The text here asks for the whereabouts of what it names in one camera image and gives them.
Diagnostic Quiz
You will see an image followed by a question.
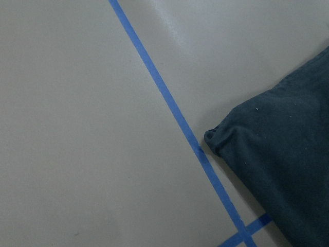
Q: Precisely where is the black t-shirt with logo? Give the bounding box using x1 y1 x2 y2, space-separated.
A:
204 49 328 246

